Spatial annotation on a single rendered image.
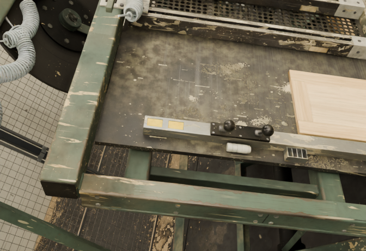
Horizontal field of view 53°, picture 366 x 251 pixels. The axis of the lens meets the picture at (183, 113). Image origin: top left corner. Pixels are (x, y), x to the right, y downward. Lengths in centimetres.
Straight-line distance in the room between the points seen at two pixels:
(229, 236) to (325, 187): 174
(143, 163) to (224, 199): 29
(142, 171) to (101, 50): 45
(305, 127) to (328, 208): 32
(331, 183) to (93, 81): 87
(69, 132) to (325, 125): 88
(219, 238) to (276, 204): 194
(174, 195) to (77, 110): 39
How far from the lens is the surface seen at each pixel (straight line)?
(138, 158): 122
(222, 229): 305
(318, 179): 135
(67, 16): 191
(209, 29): 156
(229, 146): 121
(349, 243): 161
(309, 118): 140
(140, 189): 107
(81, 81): 124
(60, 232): 155
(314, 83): 154
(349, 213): 122
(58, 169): 106
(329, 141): 135
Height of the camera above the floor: 222
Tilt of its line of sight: 33 degrees down
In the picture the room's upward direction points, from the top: 55 degrees counter-clockwise
